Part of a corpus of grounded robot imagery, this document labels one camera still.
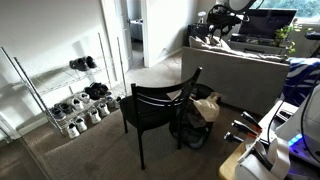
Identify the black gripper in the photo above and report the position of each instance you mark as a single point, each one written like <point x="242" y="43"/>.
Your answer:
<point x="221" y="16"/>

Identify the cream cloth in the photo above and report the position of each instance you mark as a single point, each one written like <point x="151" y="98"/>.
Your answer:
<point x="208" y="106"/>

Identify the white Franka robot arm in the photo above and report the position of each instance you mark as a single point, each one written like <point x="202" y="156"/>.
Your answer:
<point x="241" y="4"/>

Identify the white lamp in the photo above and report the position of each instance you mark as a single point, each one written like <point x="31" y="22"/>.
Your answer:
<point x="201" y="15"/>

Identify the beige pillow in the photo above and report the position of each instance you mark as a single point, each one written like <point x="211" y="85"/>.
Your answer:
<point x="196" y="41"/>

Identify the grey sofa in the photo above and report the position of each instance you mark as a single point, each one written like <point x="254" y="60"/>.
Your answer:
<point x="233" y="76"/>

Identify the black monitor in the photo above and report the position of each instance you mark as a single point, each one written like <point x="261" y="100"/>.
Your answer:
<point x="270" y="21"/>

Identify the green potted plant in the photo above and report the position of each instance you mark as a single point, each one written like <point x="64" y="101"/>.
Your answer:
<point x="283" y="35"/>

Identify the black orange clamp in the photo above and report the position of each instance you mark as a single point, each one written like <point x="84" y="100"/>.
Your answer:
<point x="233" y="137"/>
<point x="251" y="119"/>
<point x="245" y="127"/>

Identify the blue white patterned blanket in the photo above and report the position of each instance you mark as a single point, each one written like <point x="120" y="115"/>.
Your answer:
<point x="300" y="80"/>

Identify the white panel door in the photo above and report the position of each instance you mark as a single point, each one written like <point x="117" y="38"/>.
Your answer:
<point x="115" y="33"/>

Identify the black mesh hamper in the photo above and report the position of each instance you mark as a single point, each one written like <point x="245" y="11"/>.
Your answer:
<point x="193" y="131"/>

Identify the black wooden chair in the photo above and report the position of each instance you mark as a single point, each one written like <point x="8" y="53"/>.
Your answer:
<point x="143" y="106"/>

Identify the black shoe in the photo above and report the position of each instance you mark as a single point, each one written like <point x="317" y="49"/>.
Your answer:
<point x="101" y="88"/>
<point x="79" y="64"/>
<point x="92" y="92"/>
<point x="90" y="61"/>

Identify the white plastic device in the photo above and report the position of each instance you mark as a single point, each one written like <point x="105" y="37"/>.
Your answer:
<point x="260" y="161"/>

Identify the white sneaker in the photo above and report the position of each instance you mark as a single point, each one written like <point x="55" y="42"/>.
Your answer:
<point x="72" y="130"/>
<point x="81" y="124"/>
<point x="103" y="109"/>
<point x="77" y="103"/>
<point x="84" y="97"/>
<point x="94" y="116"/>

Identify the dark grey sneaker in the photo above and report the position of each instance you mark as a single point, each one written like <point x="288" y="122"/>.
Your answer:
<point x="58" y="113"/>
<point x="64" y="107"/>

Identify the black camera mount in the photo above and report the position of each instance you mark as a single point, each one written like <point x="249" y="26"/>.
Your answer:
<point x="313" y="35"/>

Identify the white frame piece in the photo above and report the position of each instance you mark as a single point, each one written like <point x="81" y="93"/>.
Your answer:
<point x="6" y="128"/>

